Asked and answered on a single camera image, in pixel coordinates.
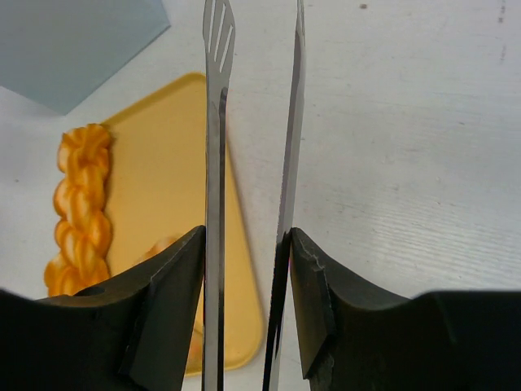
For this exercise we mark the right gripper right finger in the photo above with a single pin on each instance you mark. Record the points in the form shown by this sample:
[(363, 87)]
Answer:
[(355, 335)]

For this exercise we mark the yellow plastic tray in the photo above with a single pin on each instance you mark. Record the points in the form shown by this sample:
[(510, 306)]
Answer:
[(156, 193)]

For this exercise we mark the orange braided bread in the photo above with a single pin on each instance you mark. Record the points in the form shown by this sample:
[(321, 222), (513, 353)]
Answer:
[(83, 233)]

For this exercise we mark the metal food tongs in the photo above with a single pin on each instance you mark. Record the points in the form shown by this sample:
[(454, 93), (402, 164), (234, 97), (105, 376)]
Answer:
[(219, 39)]

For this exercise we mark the light blue paper bag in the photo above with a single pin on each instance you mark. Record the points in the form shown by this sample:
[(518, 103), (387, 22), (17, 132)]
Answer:
[(57, 53)]

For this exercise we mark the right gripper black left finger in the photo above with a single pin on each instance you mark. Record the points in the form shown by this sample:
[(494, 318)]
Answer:
[(130, 332)]

